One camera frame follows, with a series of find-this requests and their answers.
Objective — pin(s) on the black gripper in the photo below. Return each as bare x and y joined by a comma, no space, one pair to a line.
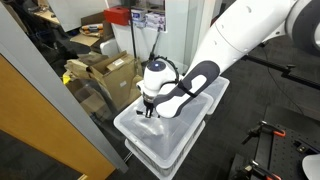
148,101

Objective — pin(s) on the open cardboard box with labels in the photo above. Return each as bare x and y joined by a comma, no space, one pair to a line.
116,80

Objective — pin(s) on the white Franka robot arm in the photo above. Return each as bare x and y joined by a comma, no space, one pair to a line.
240,30

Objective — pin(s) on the grey door frame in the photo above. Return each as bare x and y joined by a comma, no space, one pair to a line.
56,93

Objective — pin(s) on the black metal stand bar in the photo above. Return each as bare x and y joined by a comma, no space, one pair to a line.
283,70

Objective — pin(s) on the small yellow object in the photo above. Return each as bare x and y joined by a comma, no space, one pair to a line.
66,79

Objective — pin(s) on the small clear plastic bin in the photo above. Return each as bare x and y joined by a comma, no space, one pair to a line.
218,90

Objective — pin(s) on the red box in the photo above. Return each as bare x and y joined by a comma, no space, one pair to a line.
116,15

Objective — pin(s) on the large clear plastic bin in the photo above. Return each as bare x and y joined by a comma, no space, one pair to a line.
166,136

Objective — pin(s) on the flattened crumpled cardboard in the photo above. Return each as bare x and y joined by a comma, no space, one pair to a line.
78,66

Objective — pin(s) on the cardboard box with orange items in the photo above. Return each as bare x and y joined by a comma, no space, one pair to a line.
91,35

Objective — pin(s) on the black perforated breadboard table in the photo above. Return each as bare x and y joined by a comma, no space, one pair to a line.
286,156

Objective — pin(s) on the white rounded object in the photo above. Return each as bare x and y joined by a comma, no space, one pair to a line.
312,168

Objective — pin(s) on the low brown cardboard box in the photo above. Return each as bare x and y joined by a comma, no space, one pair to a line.
91,100

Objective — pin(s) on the white printed carton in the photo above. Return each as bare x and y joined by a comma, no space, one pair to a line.
138,17
155,20

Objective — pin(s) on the orange wooden door panel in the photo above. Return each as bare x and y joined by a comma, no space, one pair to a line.
36,123

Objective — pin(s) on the white plastic container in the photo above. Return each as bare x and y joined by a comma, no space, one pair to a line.
109,47

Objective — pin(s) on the white board panel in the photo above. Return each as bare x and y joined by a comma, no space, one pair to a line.
76,11

